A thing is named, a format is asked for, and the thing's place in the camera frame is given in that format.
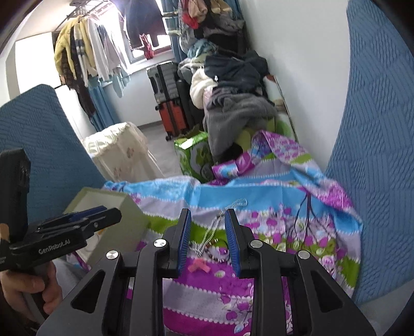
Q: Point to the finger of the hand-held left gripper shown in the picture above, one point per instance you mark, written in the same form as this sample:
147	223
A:
93	221
87	212

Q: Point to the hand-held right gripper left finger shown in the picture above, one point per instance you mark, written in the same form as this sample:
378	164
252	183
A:
183	240

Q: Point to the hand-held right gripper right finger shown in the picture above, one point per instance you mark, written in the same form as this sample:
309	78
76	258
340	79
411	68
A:
233	240

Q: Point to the small pink bow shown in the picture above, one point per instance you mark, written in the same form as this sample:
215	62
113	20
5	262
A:
198	267

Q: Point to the pale green box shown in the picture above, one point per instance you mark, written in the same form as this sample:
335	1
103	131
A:
129	219

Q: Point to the person's left hand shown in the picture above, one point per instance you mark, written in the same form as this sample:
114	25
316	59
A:
53	290

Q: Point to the floral printed cloth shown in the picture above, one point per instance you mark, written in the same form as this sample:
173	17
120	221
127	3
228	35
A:
265	200

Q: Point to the cream lace covered basket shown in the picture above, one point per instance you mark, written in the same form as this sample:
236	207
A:
119	152

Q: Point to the green printed carton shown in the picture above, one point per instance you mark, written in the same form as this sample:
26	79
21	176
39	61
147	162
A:
194	158

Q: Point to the light green storage box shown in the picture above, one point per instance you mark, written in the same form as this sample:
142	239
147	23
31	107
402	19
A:
252	137

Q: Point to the red suitcase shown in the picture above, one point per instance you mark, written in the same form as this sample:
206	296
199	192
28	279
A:
173	118

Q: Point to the grey fleece blanket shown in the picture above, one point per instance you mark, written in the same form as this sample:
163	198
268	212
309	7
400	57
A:
236	113

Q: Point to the black suitcase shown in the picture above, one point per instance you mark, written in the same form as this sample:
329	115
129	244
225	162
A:
189	103

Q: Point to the leaning framed board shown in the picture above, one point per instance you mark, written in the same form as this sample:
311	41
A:
284	110

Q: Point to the grey suitcase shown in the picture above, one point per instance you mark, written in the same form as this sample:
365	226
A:
163	80

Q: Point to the white duvet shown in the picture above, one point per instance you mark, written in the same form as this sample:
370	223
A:
200	87

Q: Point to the yellow hanging garment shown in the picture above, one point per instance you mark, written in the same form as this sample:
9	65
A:
64	51

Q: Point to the white hanging garments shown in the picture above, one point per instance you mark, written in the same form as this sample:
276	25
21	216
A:
100	48

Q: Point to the dark navy jacket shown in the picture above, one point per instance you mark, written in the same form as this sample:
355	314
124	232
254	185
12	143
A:
236	69

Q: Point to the red hanging garment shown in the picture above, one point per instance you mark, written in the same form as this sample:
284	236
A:
147	48

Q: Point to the dark hanging jacket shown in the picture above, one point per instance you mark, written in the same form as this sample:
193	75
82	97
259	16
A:
142	22

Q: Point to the blue curtain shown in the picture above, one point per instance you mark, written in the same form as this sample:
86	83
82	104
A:
169	29

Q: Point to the heap of assorted clothes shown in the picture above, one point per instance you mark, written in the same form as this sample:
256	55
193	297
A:
210	29

